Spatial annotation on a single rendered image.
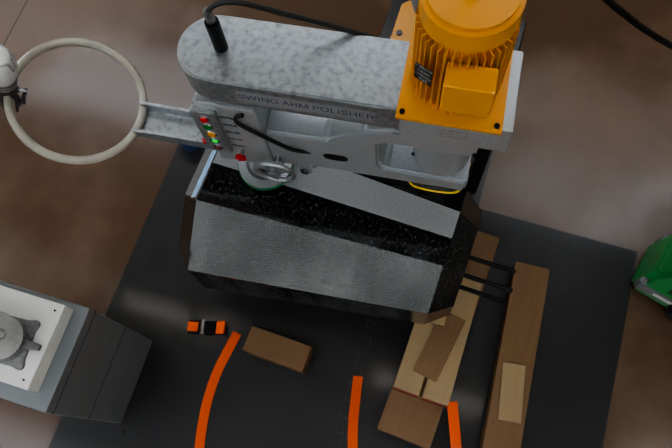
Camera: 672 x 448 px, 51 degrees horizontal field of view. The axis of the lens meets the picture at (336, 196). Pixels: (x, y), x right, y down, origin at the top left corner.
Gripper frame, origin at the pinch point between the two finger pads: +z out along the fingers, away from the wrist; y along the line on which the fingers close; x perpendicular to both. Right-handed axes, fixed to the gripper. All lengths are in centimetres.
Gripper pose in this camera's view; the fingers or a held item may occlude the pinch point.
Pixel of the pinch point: (10, 104)
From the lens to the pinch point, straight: 282.4
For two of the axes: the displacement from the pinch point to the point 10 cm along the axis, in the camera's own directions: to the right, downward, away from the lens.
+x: -0.5, -9.7, 2.6
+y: 9.5, 0.4, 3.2
